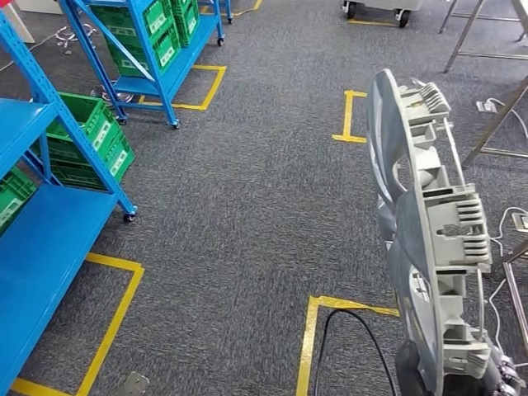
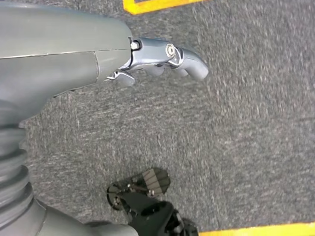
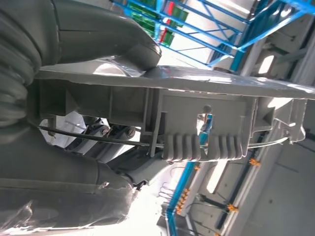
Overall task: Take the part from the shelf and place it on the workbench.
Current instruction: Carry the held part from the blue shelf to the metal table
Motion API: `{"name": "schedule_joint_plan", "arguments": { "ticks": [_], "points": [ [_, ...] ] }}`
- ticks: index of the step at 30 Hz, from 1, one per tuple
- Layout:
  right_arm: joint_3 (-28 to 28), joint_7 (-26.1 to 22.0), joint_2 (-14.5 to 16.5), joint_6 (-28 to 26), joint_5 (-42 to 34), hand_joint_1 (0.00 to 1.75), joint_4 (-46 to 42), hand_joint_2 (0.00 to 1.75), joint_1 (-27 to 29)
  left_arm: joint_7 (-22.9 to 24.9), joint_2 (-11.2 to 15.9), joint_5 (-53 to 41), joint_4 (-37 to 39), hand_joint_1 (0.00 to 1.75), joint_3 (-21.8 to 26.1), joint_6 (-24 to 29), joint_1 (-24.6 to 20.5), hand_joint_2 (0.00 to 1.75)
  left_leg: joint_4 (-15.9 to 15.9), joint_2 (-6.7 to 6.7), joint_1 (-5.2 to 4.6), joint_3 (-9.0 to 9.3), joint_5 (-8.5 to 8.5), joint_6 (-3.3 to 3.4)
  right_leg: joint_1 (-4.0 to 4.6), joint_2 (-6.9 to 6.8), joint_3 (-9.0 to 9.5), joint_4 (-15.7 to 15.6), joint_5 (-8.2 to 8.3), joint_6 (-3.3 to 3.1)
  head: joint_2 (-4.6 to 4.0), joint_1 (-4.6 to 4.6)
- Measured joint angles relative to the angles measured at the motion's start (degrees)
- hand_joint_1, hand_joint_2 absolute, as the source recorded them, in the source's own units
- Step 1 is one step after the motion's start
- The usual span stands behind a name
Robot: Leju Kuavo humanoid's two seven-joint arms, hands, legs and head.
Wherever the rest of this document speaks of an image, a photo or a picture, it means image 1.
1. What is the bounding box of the white floor cable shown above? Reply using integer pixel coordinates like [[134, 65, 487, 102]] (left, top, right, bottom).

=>
[[488, 206, 528, 356]]

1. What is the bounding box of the green plastic crate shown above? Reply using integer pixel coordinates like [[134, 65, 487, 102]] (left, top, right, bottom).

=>
[[0, 166, 38, 237], [90, 0, 173, 38], [170, 0, 201, 49], [49, 128, 137, 192], [106, 21, 183, 78], [30, 92, 121, 165]]

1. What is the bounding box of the chrome belt barrier stanchion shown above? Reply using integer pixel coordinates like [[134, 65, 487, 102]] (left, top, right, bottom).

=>
[[90, 80, 135, 106]]

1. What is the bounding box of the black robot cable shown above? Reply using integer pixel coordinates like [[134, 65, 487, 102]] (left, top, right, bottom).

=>
[[314, 308, 398, 396]]

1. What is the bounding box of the large grey headlamp housing part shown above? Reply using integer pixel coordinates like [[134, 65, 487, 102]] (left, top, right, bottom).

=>
[[365, 68, 494, 396]]

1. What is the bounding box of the blue metal shelf rack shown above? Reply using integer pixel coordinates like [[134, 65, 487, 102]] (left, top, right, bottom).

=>
[[197, 0, 234, 26], [57, 0, 226, 130], [0, 11, 139, 396]]

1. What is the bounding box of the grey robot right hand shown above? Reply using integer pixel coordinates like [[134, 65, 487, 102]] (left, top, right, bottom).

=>
[[394, 339, 528, 396]]

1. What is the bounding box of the white wheeled cart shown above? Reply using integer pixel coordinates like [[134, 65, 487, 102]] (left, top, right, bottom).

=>
[[341, 0, 425, 28]]

